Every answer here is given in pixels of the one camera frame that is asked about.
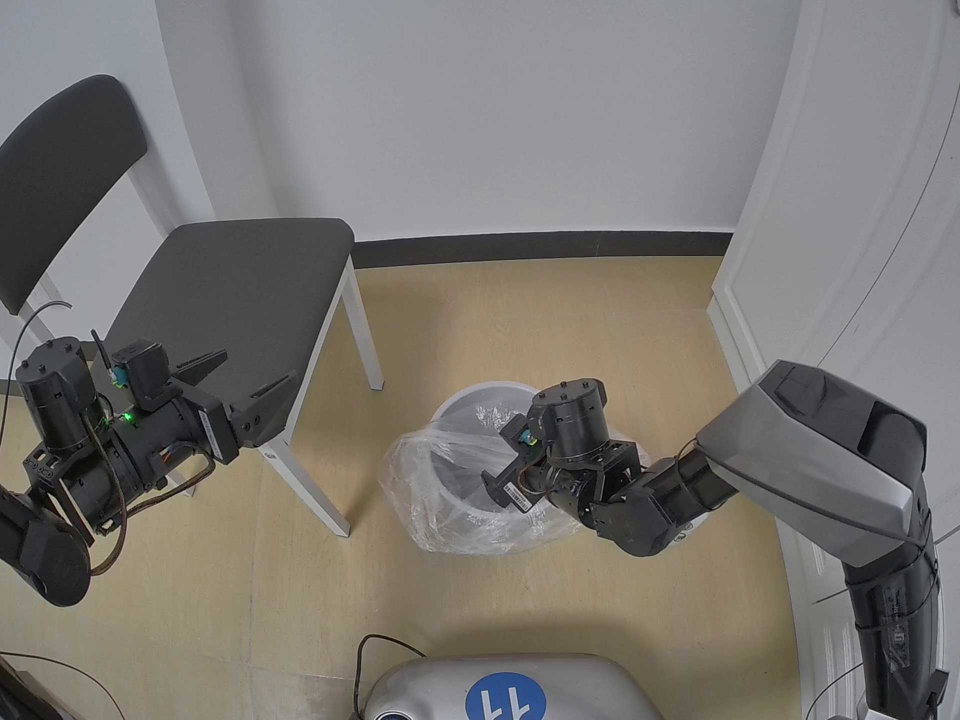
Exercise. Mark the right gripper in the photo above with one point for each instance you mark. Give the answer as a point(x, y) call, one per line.
point(517, 484)

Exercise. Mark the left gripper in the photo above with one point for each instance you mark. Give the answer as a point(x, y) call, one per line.
point(165, 439)

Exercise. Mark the clear plastic bag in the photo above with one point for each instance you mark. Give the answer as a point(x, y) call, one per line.
point(420, 492)

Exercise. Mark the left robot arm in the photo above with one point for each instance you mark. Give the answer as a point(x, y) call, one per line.
point(52, 394)

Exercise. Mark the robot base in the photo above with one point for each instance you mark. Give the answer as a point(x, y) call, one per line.
point(450, 687)

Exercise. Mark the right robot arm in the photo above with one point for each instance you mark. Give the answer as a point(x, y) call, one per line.
point(825, 462)

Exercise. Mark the white trash bin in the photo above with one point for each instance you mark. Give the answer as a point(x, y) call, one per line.
point(480, 394)

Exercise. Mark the grey chair with white legs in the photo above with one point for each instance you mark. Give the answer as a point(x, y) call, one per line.
point(225, 289)

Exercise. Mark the white wardrobe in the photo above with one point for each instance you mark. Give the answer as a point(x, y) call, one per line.
point(840, 177)

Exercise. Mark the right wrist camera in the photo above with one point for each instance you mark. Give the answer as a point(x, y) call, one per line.
point(523, 432)

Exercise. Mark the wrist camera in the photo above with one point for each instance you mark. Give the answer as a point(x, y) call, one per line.
point(142, 368)
point(523, 432)

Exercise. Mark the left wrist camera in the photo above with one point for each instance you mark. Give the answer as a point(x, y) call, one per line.
point(142, 368)

